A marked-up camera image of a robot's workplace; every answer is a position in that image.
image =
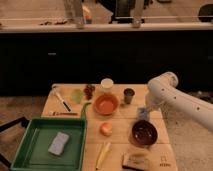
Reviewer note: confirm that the green pear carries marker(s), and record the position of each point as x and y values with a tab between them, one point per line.
77	96

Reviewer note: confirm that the white plastic cup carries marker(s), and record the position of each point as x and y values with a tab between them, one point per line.
106	84

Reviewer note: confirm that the metal cup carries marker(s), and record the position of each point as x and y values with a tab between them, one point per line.
128	95

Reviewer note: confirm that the brown scrub brush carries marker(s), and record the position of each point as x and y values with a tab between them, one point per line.
135	161

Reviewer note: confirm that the light blue towel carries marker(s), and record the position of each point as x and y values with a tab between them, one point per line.
143	113

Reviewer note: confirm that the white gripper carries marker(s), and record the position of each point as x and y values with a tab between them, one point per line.
151	107

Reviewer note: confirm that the green plastic tray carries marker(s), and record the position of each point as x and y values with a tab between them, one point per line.
33	155

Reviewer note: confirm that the yellow corn cob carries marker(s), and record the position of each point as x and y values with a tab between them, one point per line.
102	155

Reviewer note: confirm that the black handled knife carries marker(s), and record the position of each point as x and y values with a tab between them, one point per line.
56	92

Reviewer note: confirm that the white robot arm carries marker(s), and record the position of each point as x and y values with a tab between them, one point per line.
164	88

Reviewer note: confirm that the orange bowl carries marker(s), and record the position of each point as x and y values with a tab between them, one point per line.
106	104

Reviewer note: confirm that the wooden handled utensil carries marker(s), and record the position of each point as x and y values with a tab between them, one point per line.
54	113

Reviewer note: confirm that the orange peach fruit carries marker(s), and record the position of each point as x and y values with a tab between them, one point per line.
106	129

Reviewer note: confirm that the dark purple bowl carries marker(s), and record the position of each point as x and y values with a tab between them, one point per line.
144	133

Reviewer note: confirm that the bunch of dark grapes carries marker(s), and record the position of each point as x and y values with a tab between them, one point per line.
88	91

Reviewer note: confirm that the grey sponge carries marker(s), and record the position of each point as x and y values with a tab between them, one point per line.
58	143

